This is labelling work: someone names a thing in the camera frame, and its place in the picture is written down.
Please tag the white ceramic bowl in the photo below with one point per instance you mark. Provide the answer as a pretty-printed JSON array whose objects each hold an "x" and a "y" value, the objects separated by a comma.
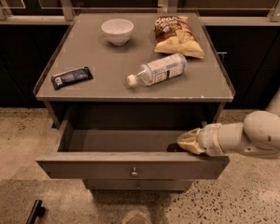
[{"x": 118, "y": 31}]

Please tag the black object on floor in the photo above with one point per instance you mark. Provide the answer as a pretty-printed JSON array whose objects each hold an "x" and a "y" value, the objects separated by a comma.
[{"x": 38, "y": 210}]

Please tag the clear plastic water bottle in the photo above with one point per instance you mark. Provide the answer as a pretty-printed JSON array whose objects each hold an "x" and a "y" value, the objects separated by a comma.
[{"x": 158, "y": 71}]

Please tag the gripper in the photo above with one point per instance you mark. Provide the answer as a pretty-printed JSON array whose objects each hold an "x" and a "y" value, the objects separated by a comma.
[{"x": 209, "y": 139}]

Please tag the dark blue snack bar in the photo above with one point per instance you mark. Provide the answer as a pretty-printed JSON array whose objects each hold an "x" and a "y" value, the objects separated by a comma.
[{"x": 71, "y": 77}]

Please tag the grey bottom drawer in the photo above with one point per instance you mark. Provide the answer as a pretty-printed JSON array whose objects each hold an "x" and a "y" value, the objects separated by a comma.
[{"x": 166, "y": 185}]

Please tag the grey drawer cabinet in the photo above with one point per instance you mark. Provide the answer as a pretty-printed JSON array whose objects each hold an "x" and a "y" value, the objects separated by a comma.
[{"x": 186, "y": 102}]

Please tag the metal railing frame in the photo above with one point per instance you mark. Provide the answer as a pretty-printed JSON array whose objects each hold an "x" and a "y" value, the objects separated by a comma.
[{"x": 210, "y": 12}]

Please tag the brown chip bag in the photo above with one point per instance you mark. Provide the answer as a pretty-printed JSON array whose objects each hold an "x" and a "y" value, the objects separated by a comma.
[{"x": 173, "y": 35}]

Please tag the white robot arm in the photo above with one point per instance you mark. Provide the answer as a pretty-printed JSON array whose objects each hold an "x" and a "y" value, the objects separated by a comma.
[{"x": 257, "y": 136}]

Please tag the grey drawer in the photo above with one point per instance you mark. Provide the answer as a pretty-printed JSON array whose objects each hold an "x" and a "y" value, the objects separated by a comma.
[
  {"x": 94, "y": 142},
  {"x": 166, "y": 185}
]

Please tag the grey top drawer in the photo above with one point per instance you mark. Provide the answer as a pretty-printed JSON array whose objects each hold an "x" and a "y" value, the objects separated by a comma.
[{"x": 94, "y": 142}]

